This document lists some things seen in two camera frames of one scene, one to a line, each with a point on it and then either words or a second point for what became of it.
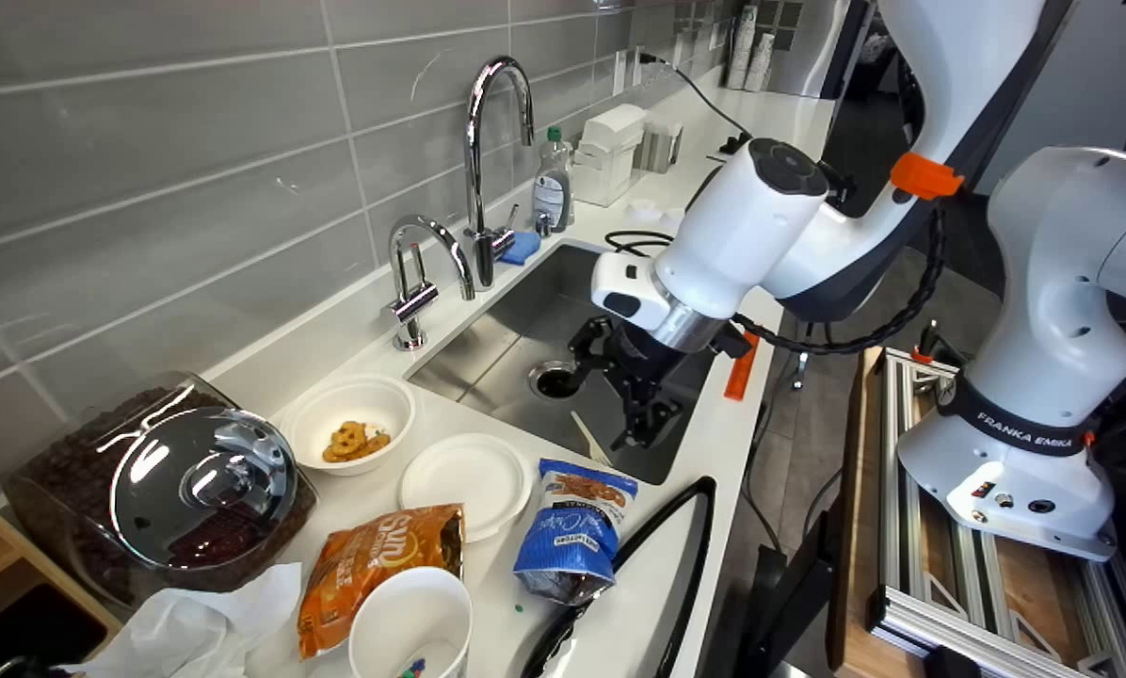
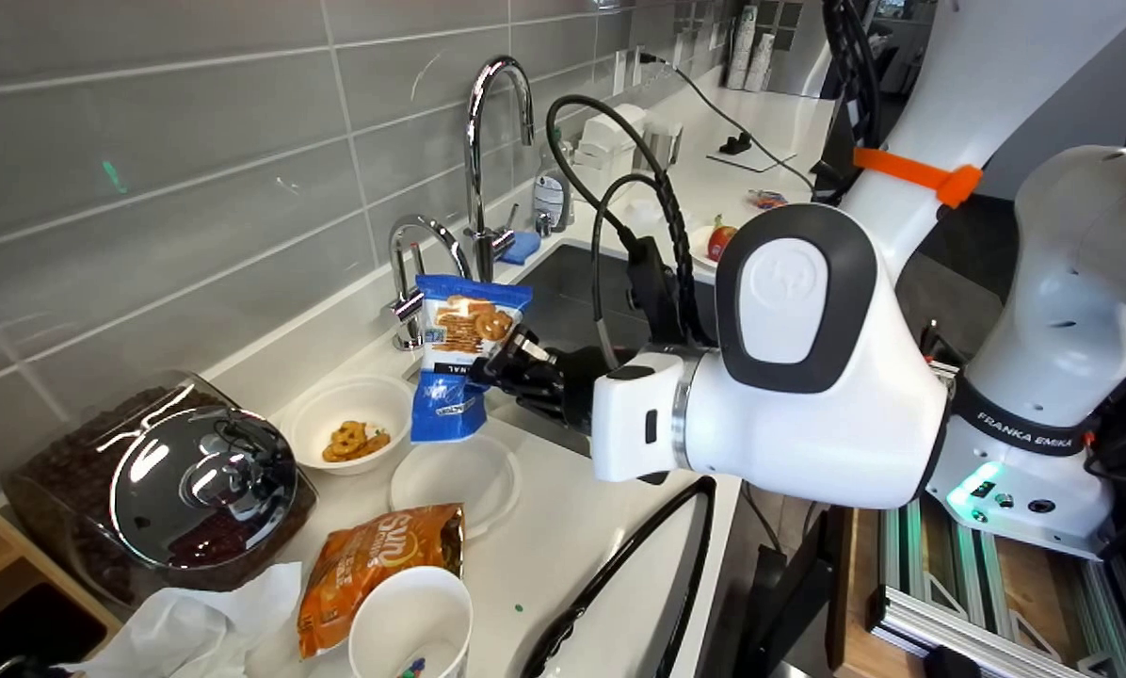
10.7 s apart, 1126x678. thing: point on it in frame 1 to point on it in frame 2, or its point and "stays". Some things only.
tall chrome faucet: (471, 147) stays
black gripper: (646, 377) to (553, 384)
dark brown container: (166, 491) stays
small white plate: (471, 471) stays
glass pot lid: (200, 487) stays
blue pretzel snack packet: (574, 530) to (461, 327)
